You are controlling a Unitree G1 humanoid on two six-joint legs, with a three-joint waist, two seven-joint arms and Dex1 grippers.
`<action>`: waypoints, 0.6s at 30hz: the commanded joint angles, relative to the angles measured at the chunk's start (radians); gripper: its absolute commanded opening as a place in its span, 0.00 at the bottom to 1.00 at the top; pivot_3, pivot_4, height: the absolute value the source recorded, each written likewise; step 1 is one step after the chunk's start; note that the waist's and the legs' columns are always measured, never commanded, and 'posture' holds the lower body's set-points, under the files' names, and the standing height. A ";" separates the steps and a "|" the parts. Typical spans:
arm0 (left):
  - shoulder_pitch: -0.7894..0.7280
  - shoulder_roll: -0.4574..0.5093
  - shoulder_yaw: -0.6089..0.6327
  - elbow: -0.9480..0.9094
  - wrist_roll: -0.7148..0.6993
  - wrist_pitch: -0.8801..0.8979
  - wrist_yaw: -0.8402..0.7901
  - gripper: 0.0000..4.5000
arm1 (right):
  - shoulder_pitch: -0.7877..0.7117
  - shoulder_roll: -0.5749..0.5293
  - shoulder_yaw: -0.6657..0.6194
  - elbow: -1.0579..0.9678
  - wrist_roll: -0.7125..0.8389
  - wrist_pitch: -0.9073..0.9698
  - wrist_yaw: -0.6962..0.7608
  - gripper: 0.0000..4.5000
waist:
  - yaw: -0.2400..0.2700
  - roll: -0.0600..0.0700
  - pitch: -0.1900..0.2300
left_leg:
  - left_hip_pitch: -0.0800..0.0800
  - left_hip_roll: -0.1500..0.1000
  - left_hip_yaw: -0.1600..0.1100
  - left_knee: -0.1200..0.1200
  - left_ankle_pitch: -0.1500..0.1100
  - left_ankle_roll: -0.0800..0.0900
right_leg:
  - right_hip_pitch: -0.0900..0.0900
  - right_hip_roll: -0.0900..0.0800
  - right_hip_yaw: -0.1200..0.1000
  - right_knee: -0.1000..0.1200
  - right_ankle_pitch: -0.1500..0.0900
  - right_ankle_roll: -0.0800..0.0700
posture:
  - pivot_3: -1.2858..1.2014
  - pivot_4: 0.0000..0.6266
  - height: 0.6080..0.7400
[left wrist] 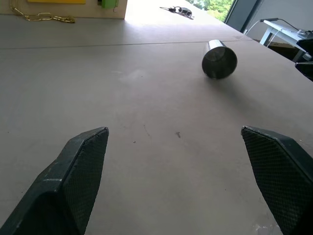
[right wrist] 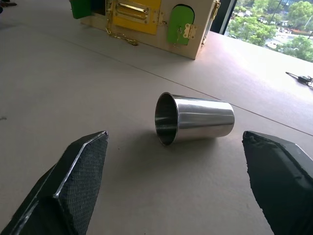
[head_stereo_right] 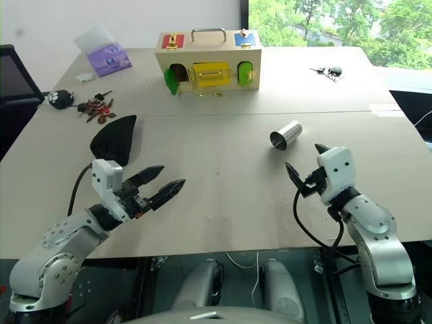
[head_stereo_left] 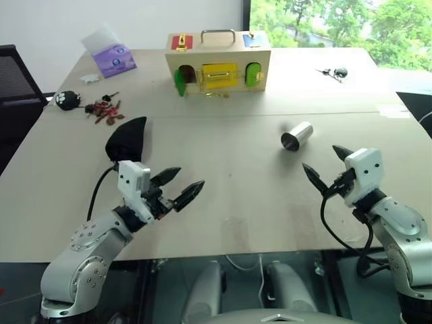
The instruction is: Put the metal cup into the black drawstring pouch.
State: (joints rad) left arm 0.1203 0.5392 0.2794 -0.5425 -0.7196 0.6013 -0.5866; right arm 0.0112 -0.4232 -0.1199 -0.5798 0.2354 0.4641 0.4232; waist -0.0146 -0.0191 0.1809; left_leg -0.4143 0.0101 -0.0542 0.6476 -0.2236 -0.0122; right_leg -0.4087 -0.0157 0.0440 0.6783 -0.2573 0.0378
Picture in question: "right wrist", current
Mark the stainless steel cup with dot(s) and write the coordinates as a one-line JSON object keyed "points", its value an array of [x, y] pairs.
{"points": [[195, 119]]}

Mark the wooden lock box with doors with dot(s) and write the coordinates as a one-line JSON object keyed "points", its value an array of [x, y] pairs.
{"points": [[156, 22]]}

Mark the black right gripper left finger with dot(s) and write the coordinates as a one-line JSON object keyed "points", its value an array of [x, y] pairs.
{"points": [[73, 181]]}

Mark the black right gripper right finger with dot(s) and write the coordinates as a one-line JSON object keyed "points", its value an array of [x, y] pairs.
{"points": [[281, 178]]}

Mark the dark window frame post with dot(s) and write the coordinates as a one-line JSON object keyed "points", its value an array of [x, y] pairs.
{"points": [[226, 14]]}

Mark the bunch of keys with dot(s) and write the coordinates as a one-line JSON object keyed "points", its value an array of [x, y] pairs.
{"points": [[303, 78]]}

